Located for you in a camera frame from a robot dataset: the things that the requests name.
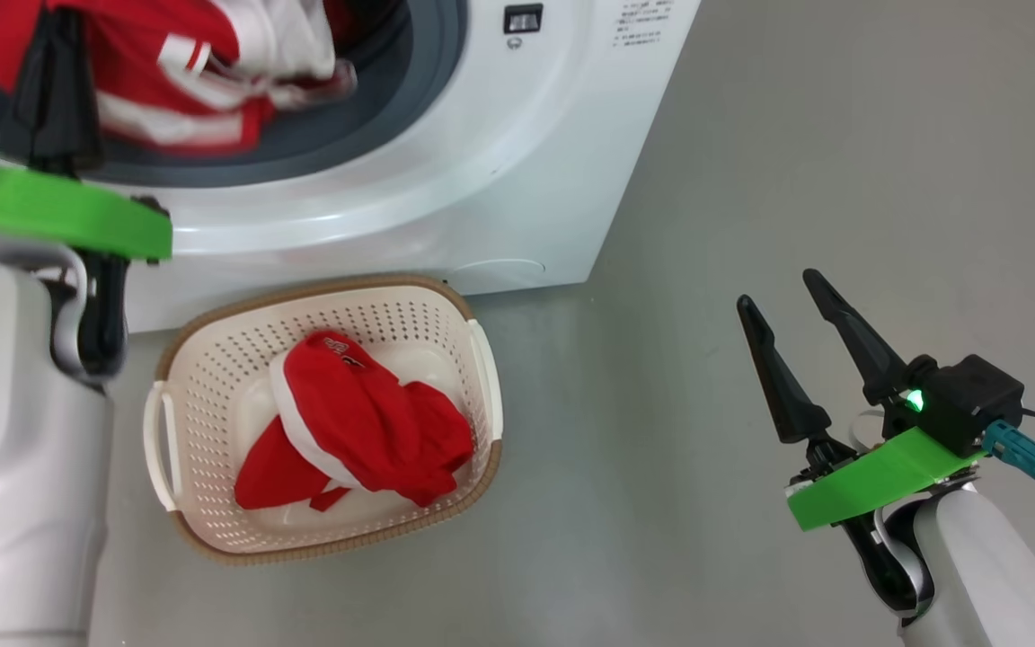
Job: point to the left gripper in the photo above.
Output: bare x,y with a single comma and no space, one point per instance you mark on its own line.
55,163

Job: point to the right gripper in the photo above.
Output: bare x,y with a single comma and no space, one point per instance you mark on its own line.
832,449

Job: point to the red and white striped garment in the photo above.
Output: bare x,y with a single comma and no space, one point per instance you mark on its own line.
185,81

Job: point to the red garment with white trim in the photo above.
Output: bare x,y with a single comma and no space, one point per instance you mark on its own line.
365,431

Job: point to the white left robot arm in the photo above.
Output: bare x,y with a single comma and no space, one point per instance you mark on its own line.
14,449

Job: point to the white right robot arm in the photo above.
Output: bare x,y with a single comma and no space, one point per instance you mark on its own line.
985,575

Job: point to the cream perforated laundry basket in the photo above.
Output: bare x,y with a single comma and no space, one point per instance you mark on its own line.
212,377

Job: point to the white front-load washing machine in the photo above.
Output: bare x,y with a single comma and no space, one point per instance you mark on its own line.
482,180

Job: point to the round white filter cover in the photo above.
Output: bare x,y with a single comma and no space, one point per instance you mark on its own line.
499,274

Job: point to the green left camera bracket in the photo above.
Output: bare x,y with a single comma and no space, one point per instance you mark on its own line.
59,211

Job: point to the green camera bracket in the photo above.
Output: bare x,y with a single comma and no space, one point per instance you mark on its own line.
59,211
877,481

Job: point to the green right camera bracket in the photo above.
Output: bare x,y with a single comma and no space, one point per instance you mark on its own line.
877,481

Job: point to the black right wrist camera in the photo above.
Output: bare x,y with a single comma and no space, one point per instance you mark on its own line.
971,400

